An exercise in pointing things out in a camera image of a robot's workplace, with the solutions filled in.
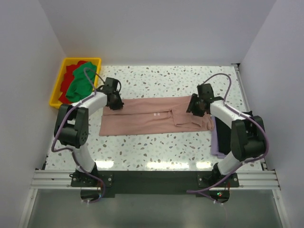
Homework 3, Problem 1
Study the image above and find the pink t shirt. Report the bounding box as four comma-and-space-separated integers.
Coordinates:
99, 96, 214, 136

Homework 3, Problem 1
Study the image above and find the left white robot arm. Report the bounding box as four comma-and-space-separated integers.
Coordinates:
51, 77, 124, 186

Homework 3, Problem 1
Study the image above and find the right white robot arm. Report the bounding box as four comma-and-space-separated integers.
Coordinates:
187, 84, 268, 187

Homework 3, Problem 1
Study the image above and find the green t shirt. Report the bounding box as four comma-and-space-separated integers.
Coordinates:
66, 62, 97, 103

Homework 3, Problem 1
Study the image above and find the black folded t shirt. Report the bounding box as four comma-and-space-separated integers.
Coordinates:
215, 110, 257, 155

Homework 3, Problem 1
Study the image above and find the red t shirt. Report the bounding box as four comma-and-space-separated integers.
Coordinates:
58, 60, 86, 104

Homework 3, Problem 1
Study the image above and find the lavender folded t shirt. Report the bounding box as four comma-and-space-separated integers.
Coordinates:
211, 116, 231, 159

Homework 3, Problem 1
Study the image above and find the yellow plastic bin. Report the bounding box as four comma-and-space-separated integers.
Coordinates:
49, 57, 102, 109

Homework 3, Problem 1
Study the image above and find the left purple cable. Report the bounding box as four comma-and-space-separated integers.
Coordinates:
51, 67, 106, 203

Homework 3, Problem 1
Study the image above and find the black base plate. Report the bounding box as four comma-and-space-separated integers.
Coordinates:
71, 170, 239, 199

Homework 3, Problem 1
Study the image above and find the aluminium frame rail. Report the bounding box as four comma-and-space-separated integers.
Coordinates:
30, 155, 74, 190

